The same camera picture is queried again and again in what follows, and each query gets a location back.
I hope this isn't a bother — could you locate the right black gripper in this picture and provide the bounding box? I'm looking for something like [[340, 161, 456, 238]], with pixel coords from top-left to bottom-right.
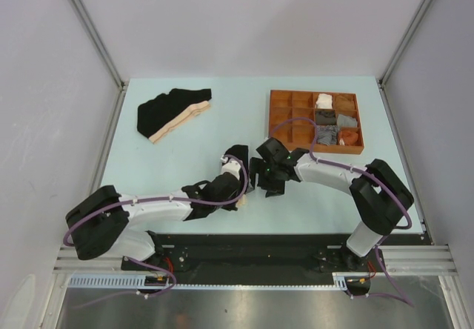
[[245, 157, 285, 198]]

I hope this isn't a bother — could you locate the black underwear beige waistband front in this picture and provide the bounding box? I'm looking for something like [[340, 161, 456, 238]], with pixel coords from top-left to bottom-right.
[[224, 144, 250, 210]]

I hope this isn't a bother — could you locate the black underwear beige waistband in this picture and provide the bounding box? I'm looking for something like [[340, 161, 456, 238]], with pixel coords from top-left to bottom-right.
[[137, 88, 212, 144], [224, 144, 250, 210]]

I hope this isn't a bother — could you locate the grey striped boxer underwear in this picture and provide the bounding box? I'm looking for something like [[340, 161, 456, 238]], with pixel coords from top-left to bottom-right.
[[316, 125, 340, 146]]

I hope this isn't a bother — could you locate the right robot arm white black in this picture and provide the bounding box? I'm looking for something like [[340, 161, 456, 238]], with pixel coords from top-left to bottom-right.
[[249, 138, 414, 270]]

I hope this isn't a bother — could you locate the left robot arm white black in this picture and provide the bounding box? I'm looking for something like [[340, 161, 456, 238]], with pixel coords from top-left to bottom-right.
[[63, 171, 248, 270]]

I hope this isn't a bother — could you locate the black underwear beige waistband back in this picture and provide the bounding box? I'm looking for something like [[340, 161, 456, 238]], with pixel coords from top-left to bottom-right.
[[137, 88, 212, 144]]

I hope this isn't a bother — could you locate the wooden compartment tray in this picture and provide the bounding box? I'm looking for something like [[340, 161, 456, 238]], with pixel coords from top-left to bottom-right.
[[269, 90, 364, 155]]

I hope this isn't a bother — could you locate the dark grey rolled cloth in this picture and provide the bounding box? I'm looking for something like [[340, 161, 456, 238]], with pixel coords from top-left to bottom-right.
[[315, 110, 337, 126]]

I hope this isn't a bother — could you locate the orange rolled cloth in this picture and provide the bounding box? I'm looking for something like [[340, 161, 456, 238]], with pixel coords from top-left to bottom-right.
[[338, 130, 359, 146]]

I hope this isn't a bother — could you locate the light grey rolled cloth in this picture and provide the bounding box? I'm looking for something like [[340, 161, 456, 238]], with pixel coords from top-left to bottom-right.
[[336, 114, 358, 128]]

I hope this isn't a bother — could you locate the white rolled cloth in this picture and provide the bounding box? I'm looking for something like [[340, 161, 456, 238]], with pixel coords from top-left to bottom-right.
[[315, 93, 333, 110]]

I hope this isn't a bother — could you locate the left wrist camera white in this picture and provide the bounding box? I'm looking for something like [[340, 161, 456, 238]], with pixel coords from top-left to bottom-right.
[[221, 156, 241, 180]]

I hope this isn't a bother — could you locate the white slotted cable duct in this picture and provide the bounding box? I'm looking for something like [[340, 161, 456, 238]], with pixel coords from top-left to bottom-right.
[[68, 273, 368, 291]]

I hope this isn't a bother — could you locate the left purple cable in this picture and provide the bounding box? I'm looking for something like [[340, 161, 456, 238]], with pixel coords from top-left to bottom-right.
[[62, 153, 249, 308]]

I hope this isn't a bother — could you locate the left aluminium frame post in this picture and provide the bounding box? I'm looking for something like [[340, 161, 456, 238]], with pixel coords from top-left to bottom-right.
[[69, 0, 125, 91]]

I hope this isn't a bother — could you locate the aluminium frame post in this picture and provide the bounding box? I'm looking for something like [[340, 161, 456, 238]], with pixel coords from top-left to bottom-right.
[[378, 0, 435, 87], [69, 0, 125, 91]]

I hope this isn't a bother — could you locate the right aluminium frame post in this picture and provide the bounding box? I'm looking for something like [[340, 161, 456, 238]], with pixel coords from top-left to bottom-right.
[[378, 0, 435, 87]]

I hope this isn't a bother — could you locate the aluminium front rail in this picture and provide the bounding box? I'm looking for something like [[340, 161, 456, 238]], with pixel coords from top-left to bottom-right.
[[53, 245, 458, 276]]

